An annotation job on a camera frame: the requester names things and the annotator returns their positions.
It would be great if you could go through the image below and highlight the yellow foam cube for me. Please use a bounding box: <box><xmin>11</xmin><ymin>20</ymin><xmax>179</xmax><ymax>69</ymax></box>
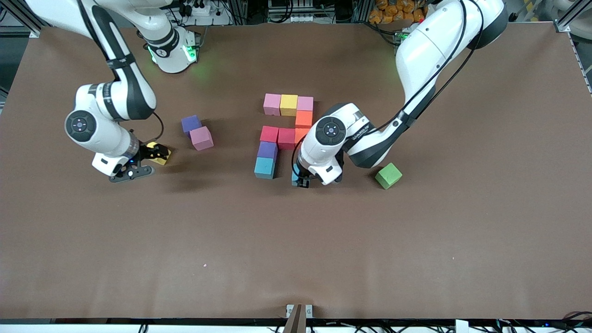
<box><xmin>280</xmin><ymin>94</ymin><xmax>299</xmax><ymax>117</ymax></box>
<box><xmin>145</xmin><ymin>141</ymin><xmax>172</xmax><ymax>166</ymax></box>

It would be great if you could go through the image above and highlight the purple foam cube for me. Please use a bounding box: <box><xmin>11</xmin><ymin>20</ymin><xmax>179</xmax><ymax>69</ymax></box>
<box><xmin>182</xmin><ymin>114</ymin><xmax>203</xmax><ymax>136</ymax></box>
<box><xmin>257</xmin><ymin>141</ymin><xmax>279</xmax><ymax>161</ymax></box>

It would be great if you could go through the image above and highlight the green foam cube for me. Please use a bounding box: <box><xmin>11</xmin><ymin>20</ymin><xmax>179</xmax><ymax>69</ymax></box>
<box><xmin>375</xmin><ymin>162</ymin><xmax>403</xmax><ymax>190</ymax></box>

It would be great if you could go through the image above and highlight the bag of orange items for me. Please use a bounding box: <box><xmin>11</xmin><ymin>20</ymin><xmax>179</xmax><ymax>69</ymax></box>
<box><xmin>369</xmin><ymin>0</ymin><xmax>428</xmax><ymax>24</ymax></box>

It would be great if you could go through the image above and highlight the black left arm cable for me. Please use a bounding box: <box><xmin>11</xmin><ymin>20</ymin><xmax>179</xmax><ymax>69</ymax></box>
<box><xmin>290</xmin><ymin>147</ymin><xmax>316</xmax><ymax>180</ymax></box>

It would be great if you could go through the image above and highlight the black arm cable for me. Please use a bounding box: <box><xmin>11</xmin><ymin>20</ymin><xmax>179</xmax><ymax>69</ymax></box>
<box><xmin>147</xmin><ymin>112</ymin><xmax>165</xmax><ymax>142</ymax></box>
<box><xmin>290</xmin><ymin>147</ymin><xmax>316</xmax><ymax>180</ymax></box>

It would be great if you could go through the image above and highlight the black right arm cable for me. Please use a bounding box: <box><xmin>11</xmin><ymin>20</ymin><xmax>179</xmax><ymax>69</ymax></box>
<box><xmin>147</xmin><ymin>112</ymin><xmax>165</xmax><ymax>142</ymax></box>

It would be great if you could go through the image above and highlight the silver mount bracket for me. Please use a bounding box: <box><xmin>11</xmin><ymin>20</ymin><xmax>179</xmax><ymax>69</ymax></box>
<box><xmin>283</xmin><ymin>303</ymin><xmax>314</xmax><ymax>333</ymax></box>

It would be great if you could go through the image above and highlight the black floor cable bundle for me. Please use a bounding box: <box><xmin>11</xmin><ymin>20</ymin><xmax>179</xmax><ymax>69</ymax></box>
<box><xmin>495</xmin><ymin>311</ymin><xmax>592</xmax><ymax>333</ymax></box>

